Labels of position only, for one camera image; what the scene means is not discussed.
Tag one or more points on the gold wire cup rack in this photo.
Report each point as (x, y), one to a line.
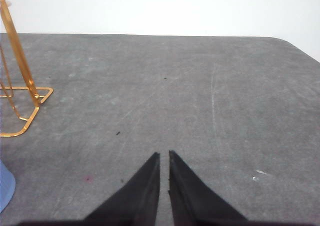
(26, 71)

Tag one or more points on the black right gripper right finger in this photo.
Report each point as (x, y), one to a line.
(194, 202)

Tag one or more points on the blue ribbed plastic cup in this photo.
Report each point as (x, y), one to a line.
(7, 186)

